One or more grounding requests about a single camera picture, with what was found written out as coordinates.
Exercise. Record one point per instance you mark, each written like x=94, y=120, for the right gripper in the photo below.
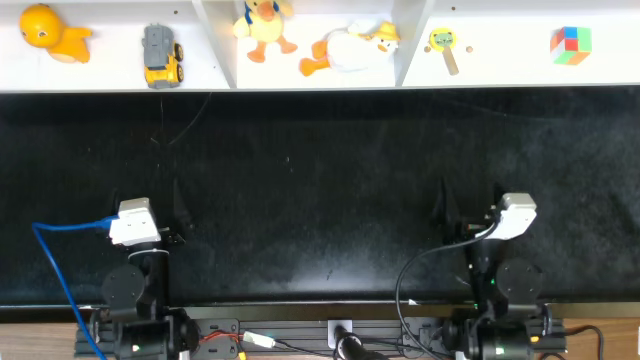
x=470, y=229

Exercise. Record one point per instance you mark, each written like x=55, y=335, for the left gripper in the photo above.
x=172, y=237

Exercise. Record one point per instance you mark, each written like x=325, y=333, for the grey and yellow toy truck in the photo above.
x=159, y=45

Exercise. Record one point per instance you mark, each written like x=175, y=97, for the yellow rattle drum toy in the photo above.
x=443, y=40

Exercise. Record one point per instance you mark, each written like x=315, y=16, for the many-coloured puzzle cube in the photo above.
x=571, y=45

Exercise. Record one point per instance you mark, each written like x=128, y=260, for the yellow rubber duck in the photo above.
x=42, y=27

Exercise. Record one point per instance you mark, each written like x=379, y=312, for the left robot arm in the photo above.
x=145, y=290

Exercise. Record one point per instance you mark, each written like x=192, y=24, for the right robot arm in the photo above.
x=515, y=285

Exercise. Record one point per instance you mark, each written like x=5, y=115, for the white shelf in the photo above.
x=500, y=65

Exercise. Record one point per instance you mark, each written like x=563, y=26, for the white plush duck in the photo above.
x=355, y=50

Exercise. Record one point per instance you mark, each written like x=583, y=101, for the yellow plush duck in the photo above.
x=265, y=27

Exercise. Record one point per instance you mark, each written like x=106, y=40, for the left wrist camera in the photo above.
x=132, y=222

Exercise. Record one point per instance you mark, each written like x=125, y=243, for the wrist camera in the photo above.
x=512, y=215
x=132, y=222

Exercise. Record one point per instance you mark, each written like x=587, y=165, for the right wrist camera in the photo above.
x=512, y=215

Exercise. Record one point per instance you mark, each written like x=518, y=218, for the mounting rail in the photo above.
x=300, y=340

